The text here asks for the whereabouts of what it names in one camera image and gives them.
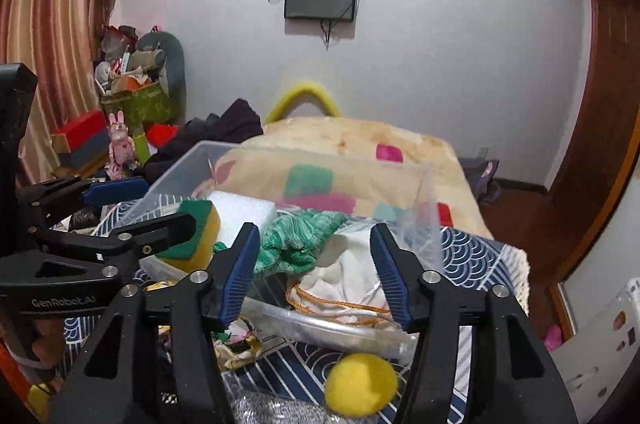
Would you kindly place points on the dark purple bag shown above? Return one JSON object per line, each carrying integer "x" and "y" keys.
{"x": 480, "y": 179}

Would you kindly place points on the person's left hand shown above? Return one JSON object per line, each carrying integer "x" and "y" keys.
{"x": 47, "y": 344}

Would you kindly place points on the green cardboard box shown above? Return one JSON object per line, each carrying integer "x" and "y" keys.
{"x": 145, "y": 104}

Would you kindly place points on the white foam block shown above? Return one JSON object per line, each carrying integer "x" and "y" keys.
{"x": 245, "y": 209}

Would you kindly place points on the cartoon printed cloth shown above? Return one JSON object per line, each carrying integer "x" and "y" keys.
{"x": 235, "y": 346}

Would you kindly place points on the yellow plush arch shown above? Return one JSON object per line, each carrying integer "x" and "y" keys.
{"x": 305, "y": 88}

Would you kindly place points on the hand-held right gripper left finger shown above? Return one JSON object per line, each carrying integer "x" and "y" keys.
{"x": 239, "y": 276}

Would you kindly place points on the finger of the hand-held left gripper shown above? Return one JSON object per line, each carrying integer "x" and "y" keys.
{"x": 160, "y": 229}
{"x": 120, "y": 190}

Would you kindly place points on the black clothing pile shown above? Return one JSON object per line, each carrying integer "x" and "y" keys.
{"x": 225, "y": 124}

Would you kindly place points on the red box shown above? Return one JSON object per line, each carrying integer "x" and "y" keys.
{"x": 82, "y": 129}

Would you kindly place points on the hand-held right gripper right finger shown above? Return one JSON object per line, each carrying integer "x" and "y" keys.
{"x": 392, "y": 276}

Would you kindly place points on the pile of assorted toys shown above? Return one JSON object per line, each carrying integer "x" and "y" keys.
{"x": 125, "y": 59}

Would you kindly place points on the green knitted cloth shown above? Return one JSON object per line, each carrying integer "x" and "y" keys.
{"x": 300, "y": 234}

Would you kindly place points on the clear plastic storage box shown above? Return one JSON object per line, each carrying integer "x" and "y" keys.
{"x": 175, "y": 174}

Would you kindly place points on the white appliance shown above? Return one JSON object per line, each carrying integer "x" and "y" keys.
{"x": 600, "y": 354}

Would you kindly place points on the navy wave-patterned cloth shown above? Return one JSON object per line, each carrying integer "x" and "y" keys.
{"x": 470, "y": 260}

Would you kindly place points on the red cloth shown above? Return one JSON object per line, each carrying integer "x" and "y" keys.
{"x": 162, "y": 134}

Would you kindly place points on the beige patchwork blanket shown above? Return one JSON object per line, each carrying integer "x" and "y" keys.
{"x": 350, "y": 139}

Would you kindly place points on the pink rabbit toy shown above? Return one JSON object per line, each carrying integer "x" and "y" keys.
{"x": 120, "y": 144}

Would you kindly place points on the pink slipper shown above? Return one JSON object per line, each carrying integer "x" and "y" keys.
{"x": 553, "y": 338}

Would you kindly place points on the striped red curtain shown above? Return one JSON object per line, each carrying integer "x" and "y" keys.
{"x": 60, "y": 4}

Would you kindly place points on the yellow pom-pom ball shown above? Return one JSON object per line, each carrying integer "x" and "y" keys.
{"x": 361, "y": 385}

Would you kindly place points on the brown wooden wardrobe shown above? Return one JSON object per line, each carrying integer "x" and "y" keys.
{"x": 610, "y": 104}

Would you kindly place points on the silver glitter cloth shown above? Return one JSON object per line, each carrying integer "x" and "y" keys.
{"x": 280, "y": 409}

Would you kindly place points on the yellow green sponge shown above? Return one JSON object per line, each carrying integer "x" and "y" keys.
{"x": 199, "y": 210}

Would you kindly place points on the cream crocheted mat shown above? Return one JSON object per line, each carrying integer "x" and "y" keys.
{"x": 517, "y": 279}

